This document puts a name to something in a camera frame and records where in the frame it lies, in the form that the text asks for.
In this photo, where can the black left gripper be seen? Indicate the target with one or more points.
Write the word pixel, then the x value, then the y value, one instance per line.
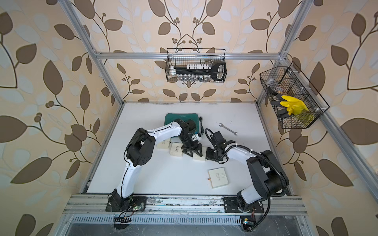
pixel 193 148

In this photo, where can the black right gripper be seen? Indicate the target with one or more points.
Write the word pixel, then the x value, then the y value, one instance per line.
pixel 208 156

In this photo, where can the large cream jewelry box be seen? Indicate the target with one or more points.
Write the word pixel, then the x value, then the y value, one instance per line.
pixel 218 177

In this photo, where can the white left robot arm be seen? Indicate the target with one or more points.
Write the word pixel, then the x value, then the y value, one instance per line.
pixel 140 149

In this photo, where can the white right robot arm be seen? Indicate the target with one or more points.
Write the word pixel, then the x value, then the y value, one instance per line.
pixel 268 177

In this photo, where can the green plastic tool case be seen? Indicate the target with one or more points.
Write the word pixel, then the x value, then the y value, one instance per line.
pixel 170 117

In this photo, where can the silver open-end wrench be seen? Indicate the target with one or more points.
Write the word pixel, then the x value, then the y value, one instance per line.
pixel 228 129

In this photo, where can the black pliers in basket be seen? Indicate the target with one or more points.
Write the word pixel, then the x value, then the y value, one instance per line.
pixel 279 103

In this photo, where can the yellow rubber glove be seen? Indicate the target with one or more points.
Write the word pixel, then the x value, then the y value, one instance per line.
pixel 293 105

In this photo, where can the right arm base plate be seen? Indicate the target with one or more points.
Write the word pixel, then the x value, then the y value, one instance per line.
pixel 238 205

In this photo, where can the socket set rail black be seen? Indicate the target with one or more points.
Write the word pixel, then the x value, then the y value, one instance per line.
pixel 212 71

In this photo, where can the black wire basket back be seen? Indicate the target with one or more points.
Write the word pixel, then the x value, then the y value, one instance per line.
pixel 184 56

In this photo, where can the black wire basket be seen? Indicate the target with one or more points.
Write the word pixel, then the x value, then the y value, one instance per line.
pixel 184 56
pixel 286 80

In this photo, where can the black wire basket right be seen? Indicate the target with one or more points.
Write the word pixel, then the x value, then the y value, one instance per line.
pixel 286 80

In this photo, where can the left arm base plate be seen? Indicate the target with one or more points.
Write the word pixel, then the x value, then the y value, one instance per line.
pixel 116 203

